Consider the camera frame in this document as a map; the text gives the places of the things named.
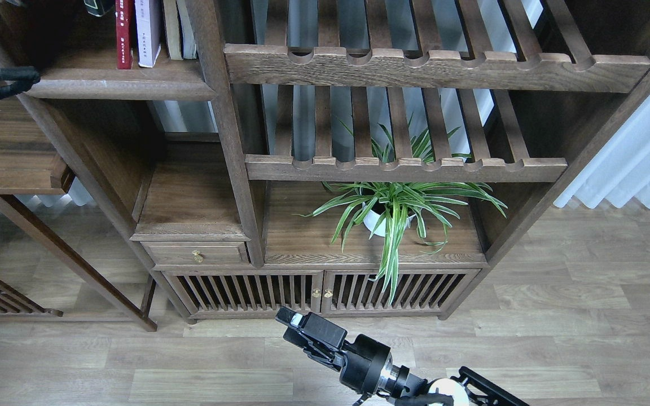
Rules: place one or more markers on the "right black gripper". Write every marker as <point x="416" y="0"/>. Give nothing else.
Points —
<point x="360" y="363"/>

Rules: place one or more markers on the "pale lilac cover book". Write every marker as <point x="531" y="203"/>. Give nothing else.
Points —
<point x="148" y="16"/>

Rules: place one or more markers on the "red cover book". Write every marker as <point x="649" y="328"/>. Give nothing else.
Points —
<point x="123" y="14"/>

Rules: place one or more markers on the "black and yellow book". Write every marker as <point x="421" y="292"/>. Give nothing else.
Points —
<point x="99" y="7"/>

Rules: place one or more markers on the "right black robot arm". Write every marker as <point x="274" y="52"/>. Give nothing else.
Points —
<point x="405" y="388"/>

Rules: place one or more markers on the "brass drawer knob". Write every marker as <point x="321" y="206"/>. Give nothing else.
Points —
<point x="197" y="257"/>

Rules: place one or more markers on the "white plant pot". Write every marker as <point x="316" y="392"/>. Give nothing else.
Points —
<point x="384" y="219"/>

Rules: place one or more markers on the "green spider plant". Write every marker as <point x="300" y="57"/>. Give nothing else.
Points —
<point x="395" y="204"/>

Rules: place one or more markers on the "dark wooden bookshelf cabinet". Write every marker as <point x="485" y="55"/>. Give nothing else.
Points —
<point x="221" y="154"/>

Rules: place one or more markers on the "white upright book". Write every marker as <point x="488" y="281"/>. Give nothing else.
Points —
<point x="189" y="46"/>

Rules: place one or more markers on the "wooden side table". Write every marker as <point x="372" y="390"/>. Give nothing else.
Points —
<point x="29" y="165"/>

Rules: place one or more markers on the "beige upright book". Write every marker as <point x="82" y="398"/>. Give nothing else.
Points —
<point x="172" y="29"/>

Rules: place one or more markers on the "white curtain right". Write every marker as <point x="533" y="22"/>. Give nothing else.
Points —
<point x="620" y="171"/>

